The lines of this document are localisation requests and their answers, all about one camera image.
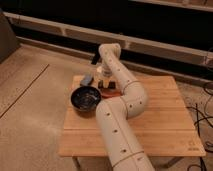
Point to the dark blue bowl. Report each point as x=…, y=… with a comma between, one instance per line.
x=85, y=98

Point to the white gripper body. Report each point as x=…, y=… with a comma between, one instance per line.
x=103, y=77

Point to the dark grey cabinet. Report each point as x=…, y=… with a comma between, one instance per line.
x=8, y=41

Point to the wooden table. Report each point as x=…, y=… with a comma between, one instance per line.
x=165, y=129

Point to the white wall rail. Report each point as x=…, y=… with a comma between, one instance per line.
x=139, y=45

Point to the black table leg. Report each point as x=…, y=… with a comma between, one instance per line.
x=96, y=58

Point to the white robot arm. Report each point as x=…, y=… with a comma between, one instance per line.
x=123, y=148

